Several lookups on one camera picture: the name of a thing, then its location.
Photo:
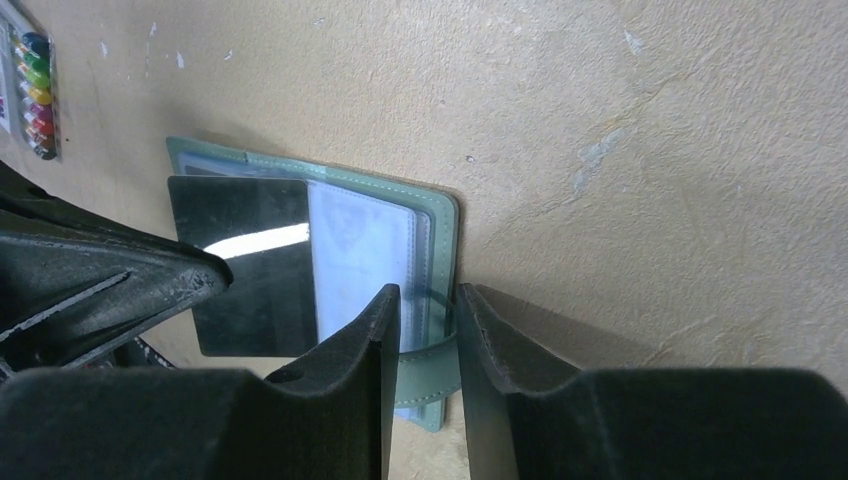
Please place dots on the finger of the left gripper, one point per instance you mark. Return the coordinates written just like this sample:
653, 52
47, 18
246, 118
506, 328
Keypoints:
22, 197
68, 299

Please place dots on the colourful marker pack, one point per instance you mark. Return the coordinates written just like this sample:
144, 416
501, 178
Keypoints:
29, 103

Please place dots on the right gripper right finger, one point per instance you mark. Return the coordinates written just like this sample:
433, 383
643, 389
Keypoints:
532, 415

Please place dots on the green card holder wallet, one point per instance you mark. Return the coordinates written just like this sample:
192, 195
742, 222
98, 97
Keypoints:
369, 230

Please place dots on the plain glossy black card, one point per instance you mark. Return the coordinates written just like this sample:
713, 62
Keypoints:
260, 228

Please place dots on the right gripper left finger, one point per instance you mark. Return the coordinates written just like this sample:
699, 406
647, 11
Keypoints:
326, 415

